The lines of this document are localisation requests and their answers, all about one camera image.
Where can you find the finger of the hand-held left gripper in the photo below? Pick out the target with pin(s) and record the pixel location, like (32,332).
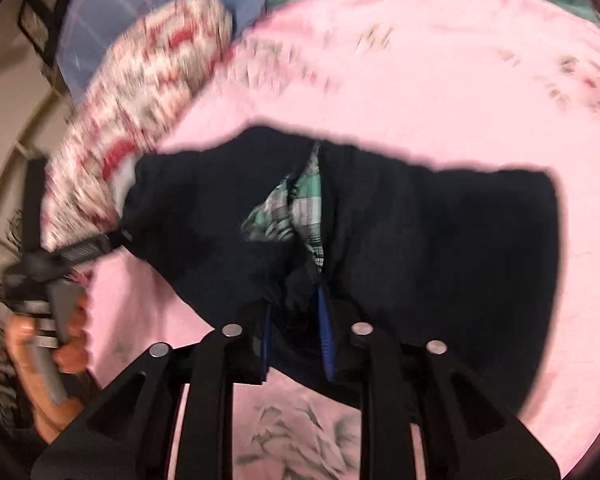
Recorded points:
(95,246)

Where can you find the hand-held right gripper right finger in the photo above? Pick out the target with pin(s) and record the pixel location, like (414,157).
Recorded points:
(326,340)

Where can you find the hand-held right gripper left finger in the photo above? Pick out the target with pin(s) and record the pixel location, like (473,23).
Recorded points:
(266,345)

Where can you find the navy pants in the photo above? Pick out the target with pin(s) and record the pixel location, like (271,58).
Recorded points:
(405,240)

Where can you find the person's left hand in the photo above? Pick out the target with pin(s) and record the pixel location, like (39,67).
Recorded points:
(72,325)

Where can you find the red floral bolster pillow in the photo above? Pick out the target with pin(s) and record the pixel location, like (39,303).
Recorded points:
(145,85)

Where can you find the pink floral bedsheet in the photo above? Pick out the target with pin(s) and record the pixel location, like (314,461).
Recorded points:
(430,85)

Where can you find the dark framed wall picture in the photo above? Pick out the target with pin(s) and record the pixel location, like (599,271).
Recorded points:
(47,10)

